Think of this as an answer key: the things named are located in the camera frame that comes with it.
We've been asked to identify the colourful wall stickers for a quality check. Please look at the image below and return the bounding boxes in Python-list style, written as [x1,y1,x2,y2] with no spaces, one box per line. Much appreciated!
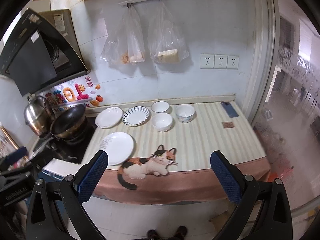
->
[40,75,106,112]

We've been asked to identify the striped cat print tablecloth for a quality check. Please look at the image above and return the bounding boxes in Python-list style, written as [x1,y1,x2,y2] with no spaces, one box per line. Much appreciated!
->
[82,102,271,205]

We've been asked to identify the right wall socket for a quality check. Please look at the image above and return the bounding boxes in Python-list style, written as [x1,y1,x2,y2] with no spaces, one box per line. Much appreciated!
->
[227,55,239,69]

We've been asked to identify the glass sliding door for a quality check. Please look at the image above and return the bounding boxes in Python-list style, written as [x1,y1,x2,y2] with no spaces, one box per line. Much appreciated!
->
[254,0,319,209]

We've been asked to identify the clear plastic bag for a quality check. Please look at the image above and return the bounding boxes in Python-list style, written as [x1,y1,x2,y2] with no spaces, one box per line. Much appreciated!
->
[148,2,189,64]
[100,5,145,65]

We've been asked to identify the blue striped white plate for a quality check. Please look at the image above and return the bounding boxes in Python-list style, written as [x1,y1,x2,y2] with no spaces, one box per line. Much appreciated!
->
[122,106,150,127]

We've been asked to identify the left wall socket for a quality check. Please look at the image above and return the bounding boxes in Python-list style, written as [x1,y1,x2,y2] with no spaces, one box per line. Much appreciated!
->
[200,54,214,69]

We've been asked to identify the floral blue rimmed bowl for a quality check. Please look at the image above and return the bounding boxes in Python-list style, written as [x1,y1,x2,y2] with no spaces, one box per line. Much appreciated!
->
[175,104,195,123]

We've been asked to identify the black induction cooktop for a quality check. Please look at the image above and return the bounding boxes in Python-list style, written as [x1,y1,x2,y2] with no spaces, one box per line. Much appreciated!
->
[44,117,97,164]

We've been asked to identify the white bowl back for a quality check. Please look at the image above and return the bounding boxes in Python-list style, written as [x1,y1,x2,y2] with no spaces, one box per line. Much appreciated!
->
[151,101,170,113]

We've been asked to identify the white bowl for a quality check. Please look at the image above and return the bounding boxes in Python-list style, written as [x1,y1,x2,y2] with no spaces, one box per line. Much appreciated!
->
[151,101,170,113]
[151,113,173,132]

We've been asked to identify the black shoe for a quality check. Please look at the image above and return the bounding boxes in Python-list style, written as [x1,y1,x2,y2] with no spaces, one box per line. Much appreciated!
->
[147,230,161,240]
[174,226,188,240]

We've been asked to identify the middle wall socket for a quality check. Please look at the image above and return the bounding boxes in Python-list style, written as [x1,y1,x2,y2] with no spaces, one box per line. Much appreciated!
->
[214,54,228,69]

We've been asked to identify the left clear plastic bag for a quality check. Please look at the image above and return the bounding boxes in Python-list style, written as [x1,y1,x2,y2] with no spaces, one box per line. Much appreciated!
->
[100,5,145,65]

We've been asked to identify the right clear plastic bag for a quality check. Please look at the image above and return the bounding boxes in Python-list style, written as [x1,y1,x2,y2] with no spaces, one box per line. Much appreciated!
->
[148,2,189,64]

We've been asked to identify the black frying pan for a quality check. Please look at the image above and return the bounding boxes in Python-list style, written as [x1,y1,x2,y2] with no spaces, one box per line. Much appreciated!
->
[50,105,86,139]

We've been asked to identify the stainless steel pot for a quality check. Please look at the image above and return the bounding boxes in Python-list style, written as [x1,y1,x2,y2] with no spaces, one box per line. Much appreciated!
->
[24,95,55,137]

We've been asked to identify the white bowl front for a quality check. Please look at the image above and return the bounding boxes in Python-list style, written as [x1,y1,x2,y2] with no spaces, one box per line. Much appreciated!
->
[151,113,173,132]

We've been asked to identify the left black shoe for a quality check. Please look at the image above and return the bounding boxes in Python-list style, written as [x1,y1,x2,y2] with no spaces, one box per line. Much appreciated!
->
[147,230,161,240]

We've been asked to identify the black range hood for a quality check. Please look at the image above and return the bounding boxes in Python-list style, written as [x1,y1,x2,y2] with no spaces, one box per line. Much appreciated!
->
[1,9,89,95]

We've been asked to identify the wall socket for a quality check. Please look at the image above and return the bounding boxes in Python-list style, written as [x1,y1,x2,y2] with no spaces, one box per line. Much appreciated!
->
[227,55,239,69]
[200,54,214,69]
[214,54,228,69]

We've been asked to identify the blue smartphone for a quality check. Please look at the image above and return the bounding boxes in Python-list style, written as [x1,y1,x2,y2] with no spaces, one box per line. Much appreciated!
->
[221,102,239,118]

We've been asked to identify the right black shoe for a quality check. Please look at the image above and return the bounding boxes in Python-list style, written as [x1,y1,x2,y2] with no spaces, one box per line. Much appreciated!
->
[174,226,188,240]

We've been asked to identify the small brown square coaster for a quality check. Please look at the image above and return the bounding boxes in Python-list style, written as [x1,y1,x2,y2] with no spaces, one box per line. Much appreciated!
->
[222,121,235,129]

